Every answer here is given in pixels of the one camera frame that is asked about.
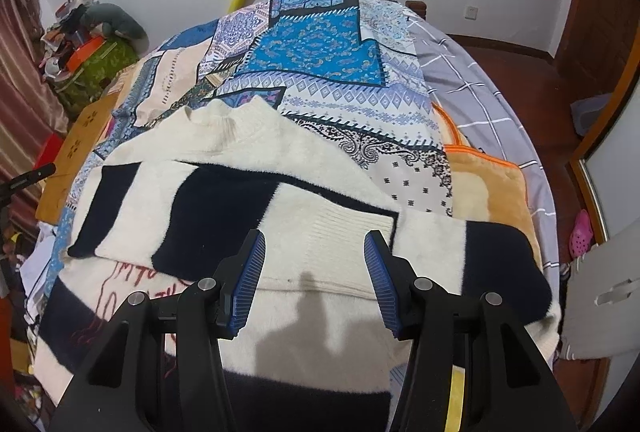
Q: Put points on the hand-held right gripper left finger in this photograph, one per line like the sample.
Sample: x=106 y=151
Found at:
x=247 y=283

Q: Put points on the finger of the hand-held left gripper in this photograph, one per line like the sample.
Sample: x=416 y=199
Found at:
x=27 y=179

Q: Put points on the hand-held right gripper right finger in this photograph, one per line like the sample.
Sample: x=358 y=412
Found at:
x=382 y=283

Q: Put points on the white and navy striped sweater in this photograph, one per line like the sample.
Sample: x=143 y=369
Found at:
x=310 y=171

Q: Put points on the red bag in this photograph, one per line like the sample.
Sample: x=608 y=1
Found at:
x=50 y=150

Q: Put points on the wooden board with flower cutouts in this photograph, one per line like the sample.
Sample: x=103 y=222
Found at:
x=80 y=136

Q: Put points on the white cloth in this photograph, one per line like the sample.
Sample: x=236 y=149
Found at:
x=40 y=262

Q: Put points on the brown striped curtain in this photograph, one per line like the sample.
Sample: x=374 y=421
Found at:
x=20 y=61

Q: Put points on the green patterned bag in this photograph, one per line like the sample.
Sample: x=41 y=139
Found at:
x=95 y=74

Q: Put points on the orange box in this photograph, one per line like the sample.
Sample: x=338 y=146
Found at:
x=85 y=52

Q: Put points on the orange plush blanket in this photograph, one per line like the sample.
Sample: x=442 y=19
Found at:
x=490 y=192

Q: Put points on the pile of assorted clutter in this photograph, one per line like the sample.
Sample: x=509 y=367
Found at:
x=62 y=19

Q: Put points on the grey plush toy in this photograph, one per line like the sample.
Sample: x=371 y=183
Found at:
x=117 y=19

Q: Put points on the pink clog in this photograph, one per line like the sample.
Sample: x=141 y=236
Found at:
x=581 y=232

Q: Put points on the grey checked bed sheet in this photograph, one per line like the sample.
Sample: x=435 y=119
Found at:
x=475 y=76

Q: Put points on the white plastic stool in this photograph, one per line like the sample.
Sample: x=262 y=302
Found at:
x=610 y=292

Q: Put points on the blue patchwork bed sheet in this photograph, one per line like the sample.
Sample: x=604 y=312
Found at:
x=320 y=41

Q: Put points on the gold framed sliding door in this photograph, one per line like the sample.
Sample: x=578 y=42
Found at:
x=615 y=182

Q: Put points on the clear plastic bin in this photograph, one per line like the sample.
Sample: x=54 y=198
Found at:
x=592 y=114

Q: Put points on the brown wooden wardrobe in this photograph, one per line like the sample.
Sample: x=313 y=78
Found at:
x=600 y=11

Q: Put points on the white wall socket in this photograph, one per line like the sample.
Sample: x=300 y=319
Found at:
x=470 y=12

